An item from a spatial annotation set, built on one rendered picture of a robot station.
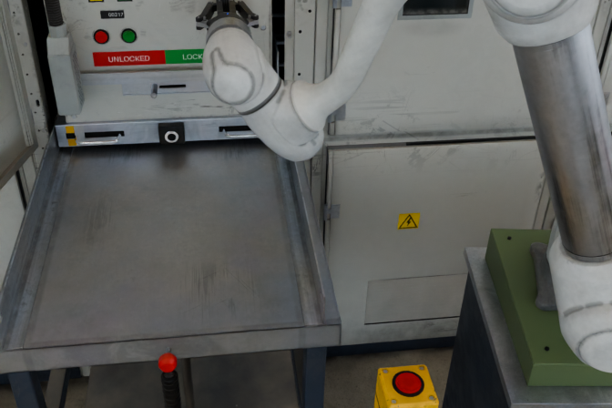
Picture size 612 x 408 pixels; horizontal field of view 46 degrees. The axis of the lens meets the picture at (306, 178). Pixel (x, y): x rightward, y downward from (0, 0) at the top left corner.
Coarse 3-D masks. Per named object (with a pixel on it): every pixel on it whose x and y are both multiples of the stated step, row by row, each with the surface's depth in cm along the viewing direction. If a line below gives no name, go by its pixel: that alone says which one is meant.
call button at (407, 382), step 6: (408, 372) 115; (396, 378) 114; (402, 378) 113; (408, 378) 113; (414, 378) 113; (396, 384) 113; (402, 384) 112; (408, 384) 112; (414, 384) 112; (420, 384) 113; (402, 390) 112; (408, 390) 112; (414, 390) 112
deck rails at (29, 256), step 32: (64, 160) 173; (288, 160) 175; (288, 192) 164; (32, 224) 148; (288, 224) 154; (32, 256) 144; (32, 288) 136; (320, 288) 131; (0, 320) 124; (320, 320) 131
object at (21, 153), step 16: (0, 48) 163; (16, 48) 164; (0, 64) 164; (16, 64) 165; (0, 80) 164; (0, 96) 165; (0, 112) 166; (16, 112) 173; (0, 128) 166; (16, 128) 174; (32, 128) 175; (0, 144) 167; (16, 144) 174; (0, 160) 168; (16, 160) 174; (0, 176) 168
